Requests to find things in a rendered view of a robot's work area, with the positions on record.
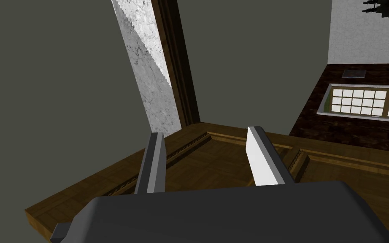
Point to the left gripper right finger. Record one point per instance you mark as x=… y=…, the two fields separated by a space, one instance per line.
x=265 y=158

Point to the white gridded window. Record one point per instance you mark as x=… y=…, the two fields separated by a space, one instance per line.
x=366 y=102

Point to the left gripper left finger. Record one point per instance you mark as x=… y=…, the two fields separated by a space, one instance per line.
x=152 y=168

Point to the small grey wall plate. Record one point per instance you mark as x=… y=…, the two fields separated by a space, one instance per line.
x=353 y=73

